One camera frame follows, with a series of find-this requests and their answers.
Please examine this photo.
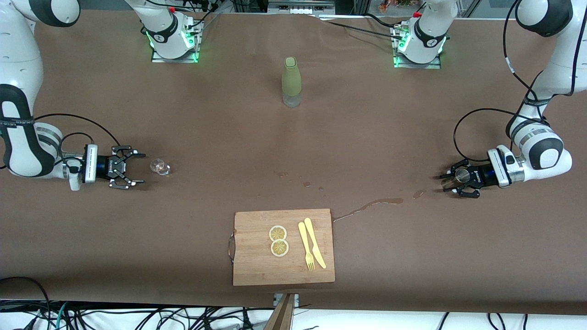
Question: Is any black looped floor cable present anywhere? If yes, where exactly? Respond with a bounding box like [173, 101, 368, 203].
[0, 276, 52, 330]

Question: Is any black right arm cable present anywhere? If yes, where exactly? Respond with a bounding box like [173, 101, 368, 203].
[32, 113, 122, 161]

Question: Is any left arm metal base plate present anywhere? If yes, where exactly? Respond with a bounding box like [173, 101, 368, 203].
[391, 23, 446, 69]

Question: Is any black cable across table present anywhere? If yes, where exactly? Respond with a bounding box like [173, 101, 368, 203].
[316, 14, 404, 39]

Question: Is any wooden post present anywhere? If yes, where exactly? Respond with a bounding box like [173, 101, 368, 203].
[265, 293, 296, 330]

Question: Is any long brown liquid spill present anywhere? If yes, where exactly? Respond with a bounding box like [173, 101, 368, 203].
[333, 198, 404, 223]

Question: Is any yellow plastic knife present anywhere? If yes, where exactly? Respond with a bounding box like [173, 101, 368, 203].
[304, 218, 327, 269]

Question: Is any yellow plastic fork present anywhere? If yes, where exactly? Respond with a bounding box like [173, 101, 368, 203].
[298, 222, 316, 271]

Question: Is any metal measuring jigger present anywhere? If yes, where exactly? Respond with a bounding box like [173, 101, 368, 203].
[441, 168, 471, 190]

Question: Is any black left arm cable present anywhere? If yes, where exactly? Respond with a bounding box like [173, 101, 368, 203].
[453, 0, 578, 163]

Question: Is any wooden cutting board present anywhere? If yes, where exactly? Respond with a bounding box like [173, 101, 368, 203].
[228, 209, 336, 286]

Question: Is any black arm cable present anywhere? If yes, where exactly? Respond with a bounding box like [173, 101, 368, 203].
[32, 113, 122, 161]
[453, 0, 578, 163]

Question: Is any green bottle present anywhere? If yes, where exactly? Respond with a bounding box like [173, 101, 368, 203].
[282, 57, 302, 108]

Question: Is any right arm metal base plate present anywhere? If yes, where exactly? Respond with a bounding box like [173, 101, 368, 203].
[151, 18, 204, 63]

